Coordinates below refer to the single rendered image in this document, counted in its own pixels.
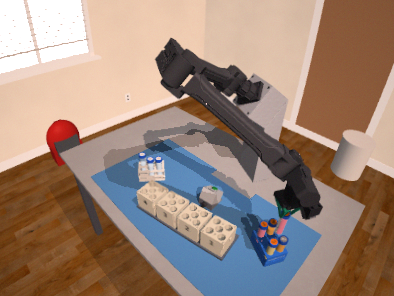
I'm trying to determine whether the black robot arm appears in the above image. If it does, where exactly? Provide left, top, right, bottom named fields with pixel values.
left=155, top=38, right=323, bottom=220

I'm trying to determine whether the blue table mat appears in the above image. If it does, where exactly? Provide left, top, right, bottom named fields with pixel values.
left=91, top=139, right=322, bottom=296

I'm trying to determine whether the blue-capped graduated tube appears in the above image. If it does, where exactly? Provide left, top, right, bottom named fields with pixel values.
left=147, top=157, right=155, bottom=176

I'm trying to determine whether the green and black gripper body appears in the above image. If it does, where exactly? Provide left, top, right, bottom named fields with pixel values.
left=273, top=183, right=299, bottom=210

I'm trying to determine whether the blue tube rack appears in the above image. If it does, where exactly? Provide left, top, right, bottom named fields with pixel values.
left=250, top=229, right=288, bottom=267

